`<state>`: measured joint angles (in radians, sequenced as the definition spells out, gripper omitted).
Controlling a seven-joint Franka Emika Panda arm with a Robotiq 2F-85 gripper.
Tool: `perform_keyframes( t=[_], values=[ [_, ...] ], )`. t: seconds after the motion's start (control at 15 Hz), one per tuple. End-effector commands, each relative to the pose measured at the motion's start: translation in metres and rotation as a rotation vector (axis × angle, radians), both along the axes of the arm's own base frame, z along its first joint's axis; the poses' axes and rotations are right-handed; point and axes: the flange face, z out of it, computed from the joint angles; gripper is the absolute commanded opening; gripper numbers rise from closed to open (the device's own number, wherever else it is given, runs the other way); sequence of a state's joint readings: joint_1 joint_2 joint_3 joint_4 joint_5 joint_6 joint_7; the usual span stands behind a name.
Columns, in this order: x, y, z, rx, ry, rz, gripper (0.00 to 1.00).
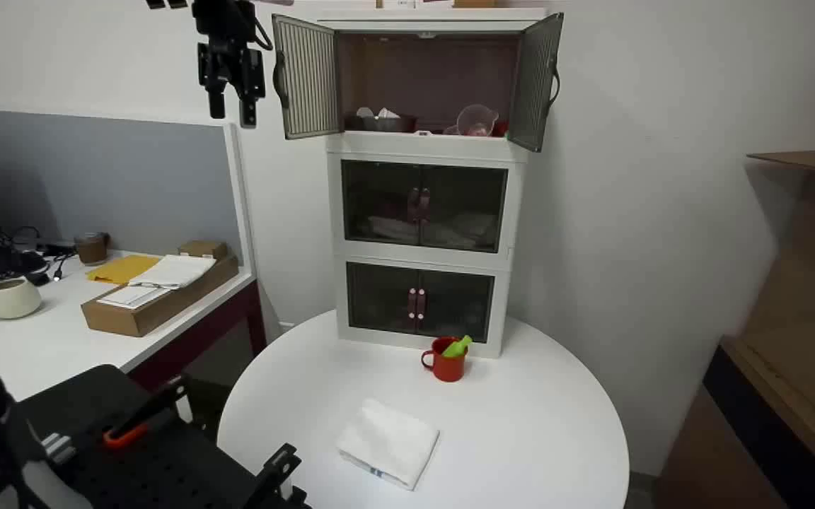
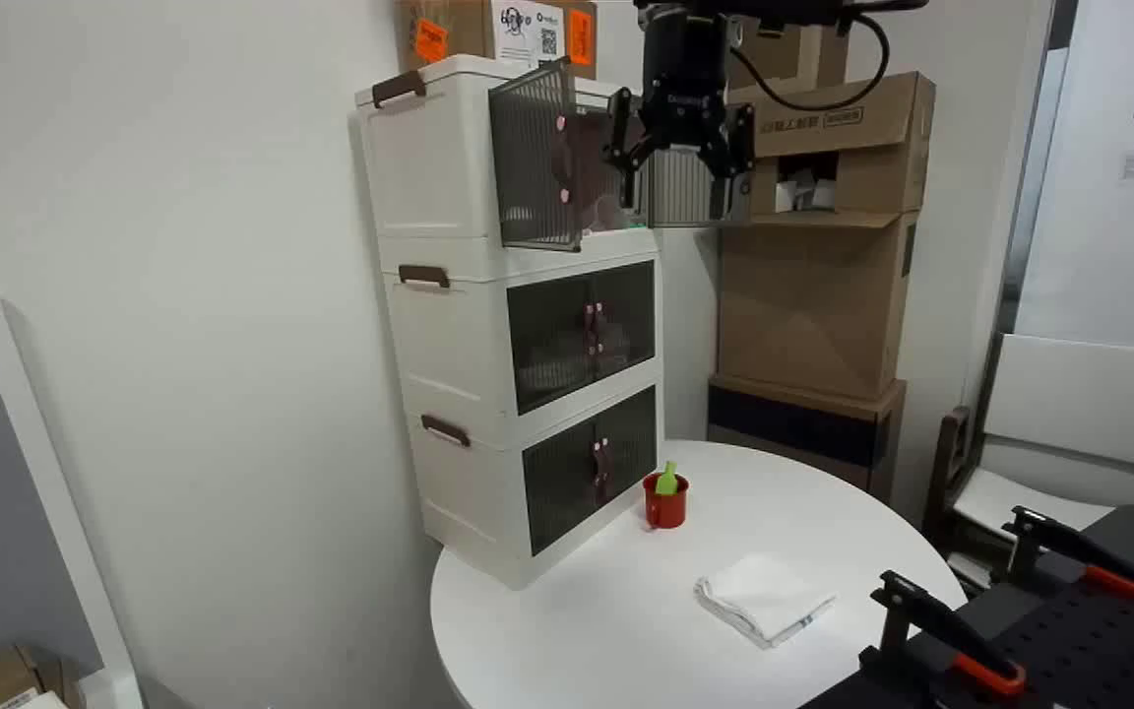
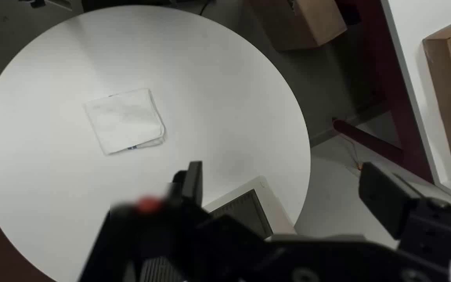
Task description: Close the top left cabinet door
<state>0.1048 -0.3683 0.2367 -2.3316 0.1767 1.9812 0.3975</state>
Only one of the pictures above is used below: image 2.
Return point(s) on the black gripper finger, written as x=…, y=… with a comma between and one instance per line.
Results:
x=616, y=148
x=730, y=155

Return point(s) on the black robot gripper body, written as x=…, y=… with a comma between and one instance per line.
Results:
x=685, y=78

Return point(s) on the smoked cabinet door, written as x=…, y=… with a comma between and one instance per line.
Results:
x=679, y=190
x=534, y=157

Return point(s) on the white folded cloth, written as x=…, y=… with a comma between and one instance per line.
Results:
x=762, y=596

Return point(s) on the upper stacked cardboard box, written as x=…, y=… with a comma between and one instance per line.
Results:
x=871, y=151

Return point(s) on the white framed grey board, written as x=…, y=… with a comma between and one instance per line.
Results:
x=55, y=596

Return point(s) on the cardboard box on cabinet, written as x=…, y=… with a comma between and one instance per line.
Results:
x=502, y=27

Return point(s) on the smoked cabinet doors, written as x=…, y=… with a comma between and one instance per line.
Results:
x=583, y=466
x=582, y=327

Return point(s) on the black orange clamp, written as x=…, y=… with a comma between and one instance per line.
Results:
x=1047, y=531
x=912, y=606

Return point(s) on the cardboard box floor left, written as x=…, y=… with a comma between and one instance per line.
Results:
x=27, y=677

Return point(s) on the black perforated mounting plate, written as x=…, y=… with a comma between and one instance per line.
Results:
x=1073, y=640

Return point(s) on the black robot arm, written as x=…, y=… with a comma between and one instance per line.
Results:
x=775, y=18

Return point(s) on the white chair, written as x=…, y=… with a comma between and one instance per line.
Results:
x=1055, y=434

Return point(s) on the smoked bottom cabinet doors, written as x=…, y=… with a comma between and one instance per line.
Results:
x=583, y=466

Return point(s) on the smoked middle cabinet doors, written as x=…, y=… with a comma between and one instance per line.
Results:
x=582, y=327

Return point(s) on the large stacked cardboard box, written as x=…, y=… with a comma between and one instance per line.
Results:
x=814, y=303

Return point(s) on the dark bottom cardboard box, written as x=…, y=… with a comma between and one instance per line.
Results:
x=853, y=438

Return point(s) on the black orange clamp near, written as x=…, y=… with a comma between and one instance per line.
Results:
x=912, y=606

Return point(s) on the white three-tier storage cabinet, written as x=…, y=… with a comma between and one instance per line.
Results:
x=448, y=273

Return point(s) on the black orange clamp far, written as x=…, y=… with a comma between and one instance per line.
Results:
x=1047, y=531

